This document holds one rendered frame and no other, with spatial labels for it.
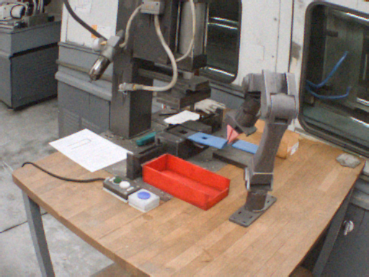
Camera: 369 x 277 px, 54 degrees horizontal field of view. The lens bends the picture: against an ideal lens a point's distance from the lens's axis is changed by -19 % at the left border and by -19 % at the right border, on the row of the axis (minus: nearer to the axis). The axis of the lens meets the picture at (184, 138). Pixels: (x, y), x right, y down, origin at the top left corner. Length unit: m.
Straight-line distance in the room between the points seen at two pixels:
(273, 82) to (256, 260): 0.46
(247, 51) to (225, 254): 1.21
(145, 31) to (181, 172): 0.50
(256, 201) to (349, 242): 0.95
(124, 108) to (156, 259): 0.75
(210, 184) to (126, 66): 0.54
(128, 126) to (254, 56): 0.74
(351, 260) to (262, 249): 1.07
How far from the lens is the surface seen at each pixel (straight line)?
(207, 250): 1.12
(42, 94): 4.72
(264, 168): 1.21
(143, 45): 1.52
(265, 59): 2.03
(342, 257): 2.15
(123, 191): 1.29
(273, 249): 1.15
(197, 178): 1.40
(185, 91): 1.45
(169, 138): 1.50
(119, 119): 1.69
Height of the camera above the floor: 1.61
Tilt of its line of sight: 25 degrees down
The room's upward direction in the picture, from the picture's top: 4 degrees clockwise
